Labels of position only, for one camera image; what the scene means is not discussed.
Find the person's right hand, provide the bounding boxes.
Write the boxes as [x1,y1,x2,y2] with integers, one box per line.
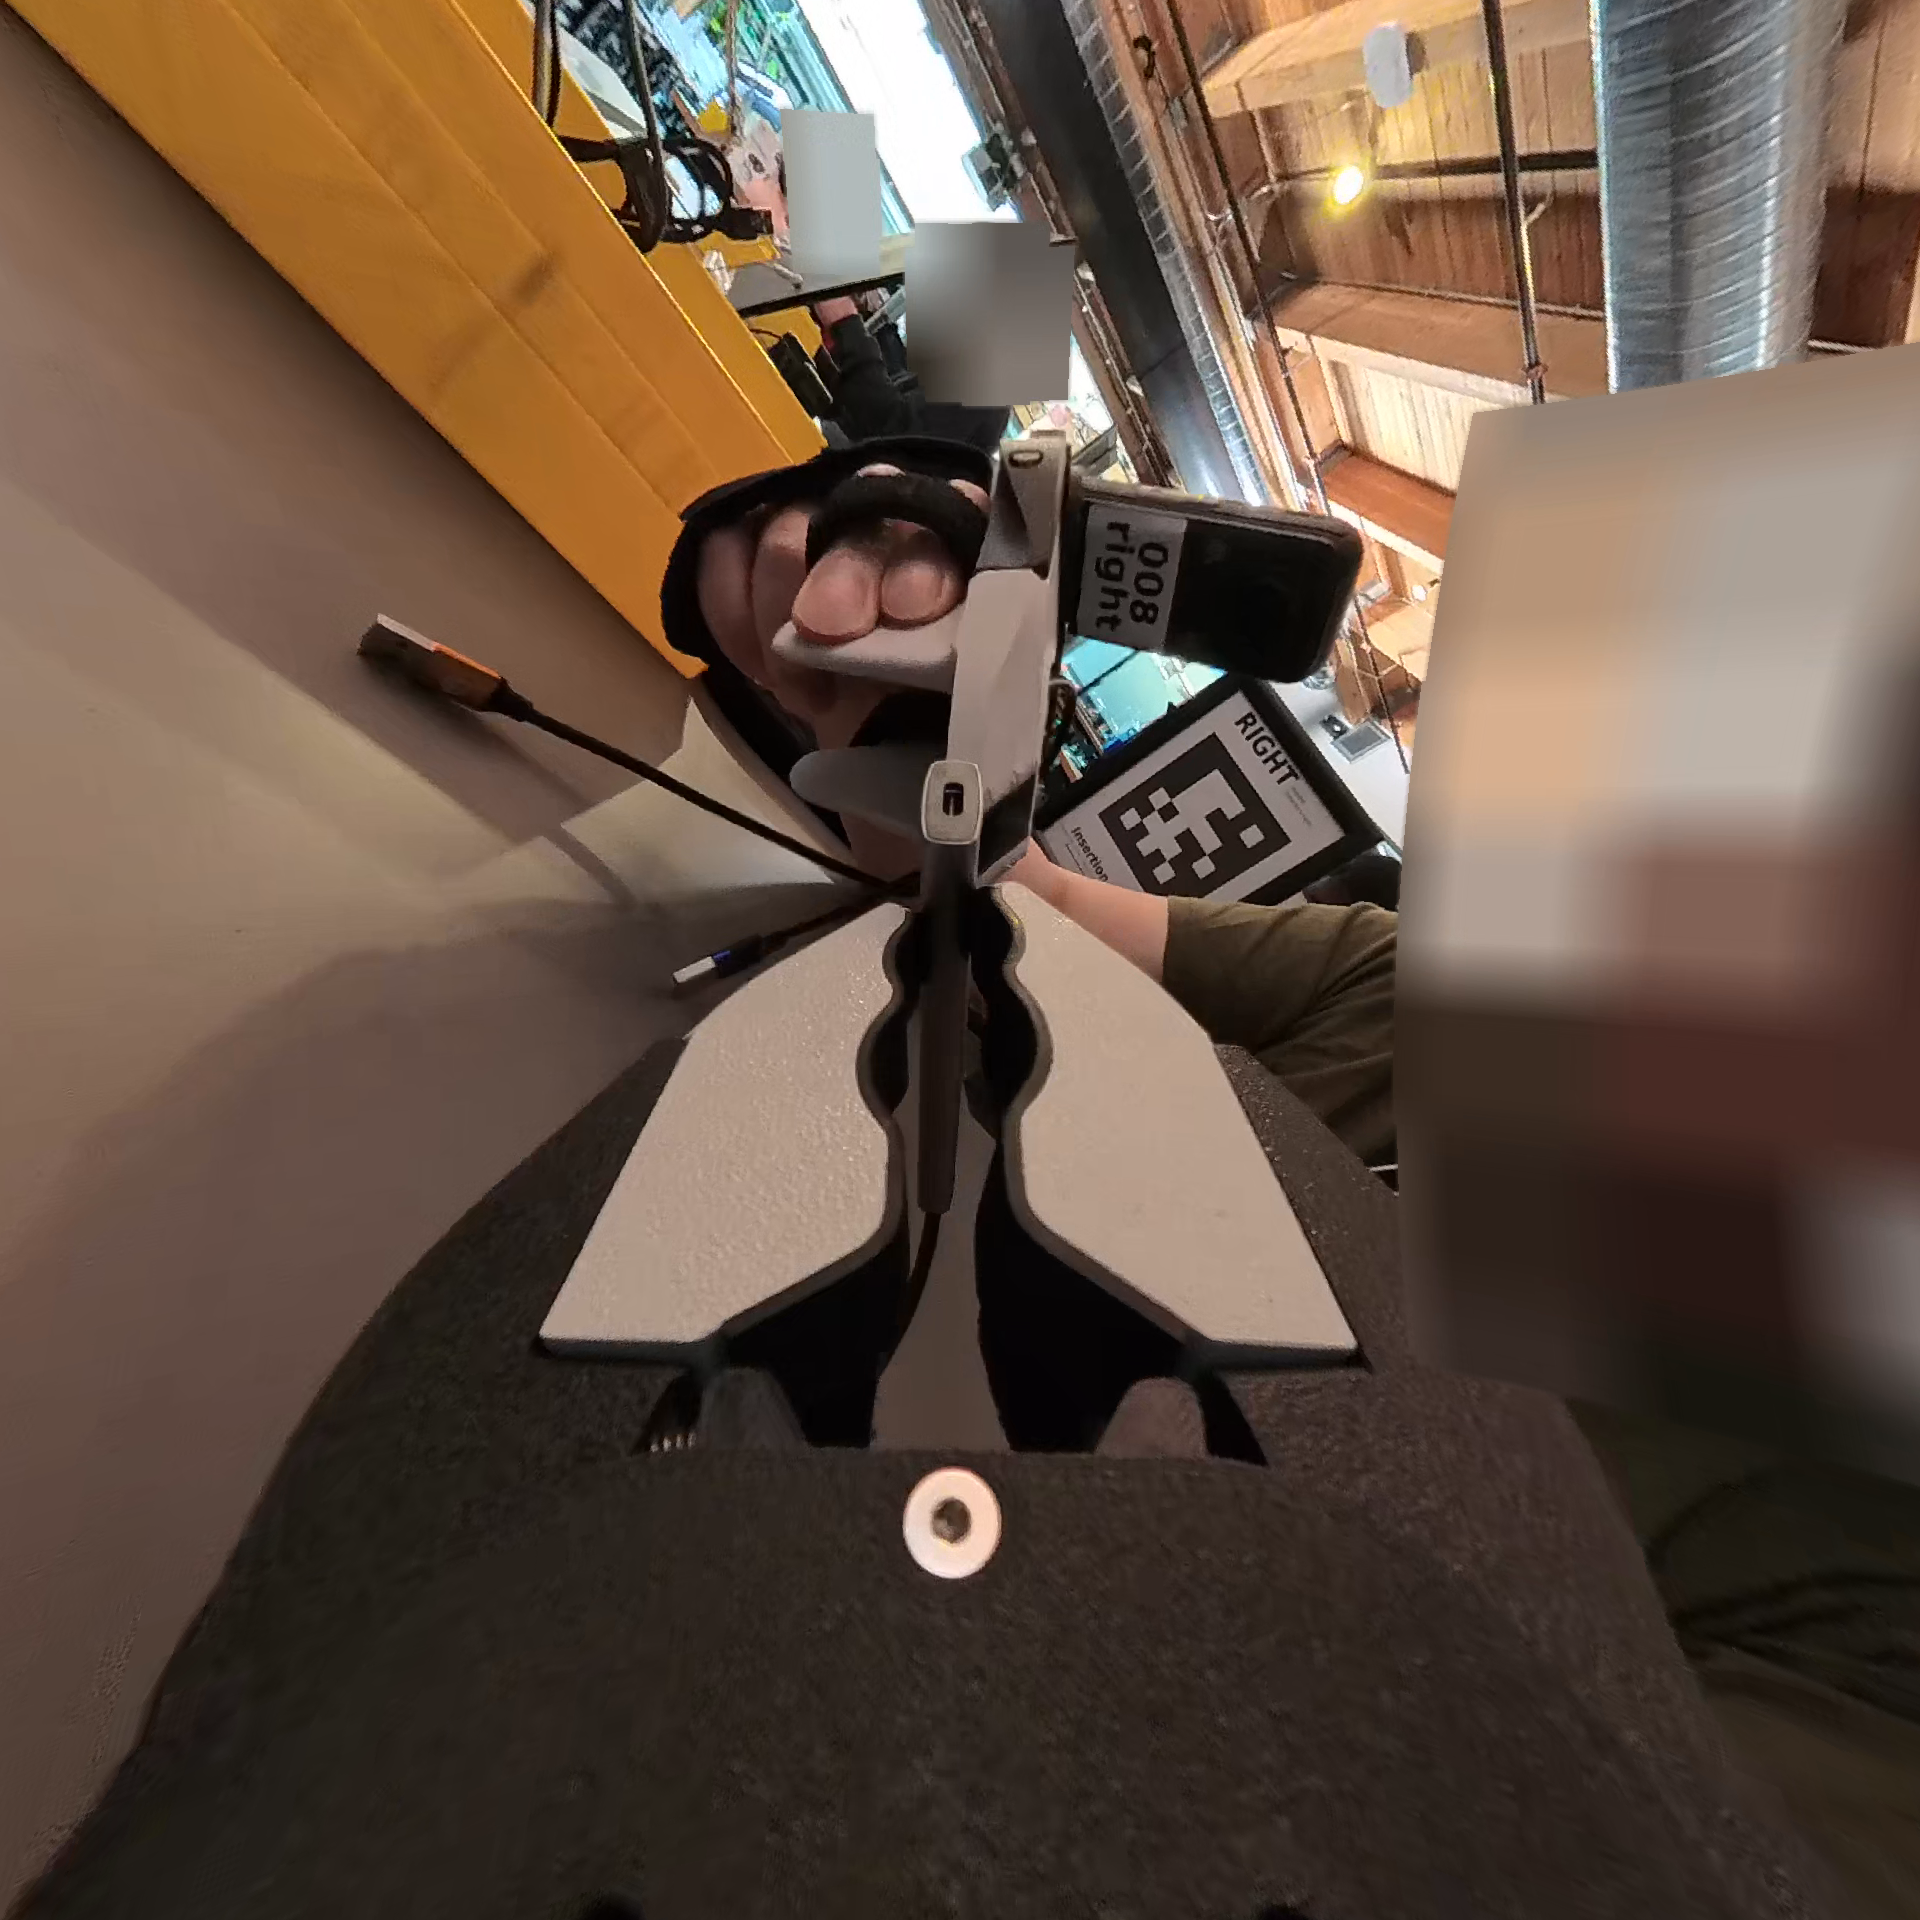
[697,480,992,760]

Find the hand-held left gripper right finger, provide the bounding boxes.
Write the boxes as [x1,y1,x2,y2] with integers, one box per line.
[982,883,1364,1370]

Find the yellow plastic bin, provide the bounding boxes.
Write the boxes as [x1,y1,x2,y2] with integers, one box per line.
[17,0,826,684]

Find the silver ventilation ducts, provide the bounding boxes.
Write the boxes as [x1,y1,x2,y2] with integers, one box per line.
[1594,0,1833,396]

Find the person's right forearm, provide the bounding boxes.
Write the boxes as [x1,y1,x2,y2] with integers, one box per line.
[996,856,1173,985]

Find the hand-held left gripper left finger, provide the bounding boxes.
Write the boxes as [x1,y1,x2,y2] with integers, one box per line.
[538,902,924,1361]

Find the grey usb hub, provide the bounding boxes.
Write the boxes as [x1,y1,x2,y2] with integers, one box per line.
[909,760,987,1217]

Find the black white marker sign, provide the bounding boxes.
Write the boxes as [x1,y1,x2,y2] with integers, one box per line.
[1038,680,1404,905]

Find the thin black hub cable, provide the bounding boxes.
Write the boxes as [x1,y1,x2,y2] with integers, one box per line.
[892,1208,950,1337]

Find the person's olive shirt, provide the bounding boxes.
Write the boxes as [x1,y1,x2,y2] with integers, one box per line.
[1162,896,1920,1920]

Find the bundle of black cables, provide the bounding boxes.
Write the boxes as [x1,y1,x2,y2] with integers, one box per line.
[533,0,776,250]

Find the black cable with orange plugs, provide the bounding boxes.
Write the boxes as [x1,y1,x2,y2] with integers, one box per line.
[358,616,886,889]

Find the black cable with blue plugs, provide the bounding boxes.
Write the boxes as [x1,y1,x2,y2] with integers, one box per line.
[672,921,842,991]

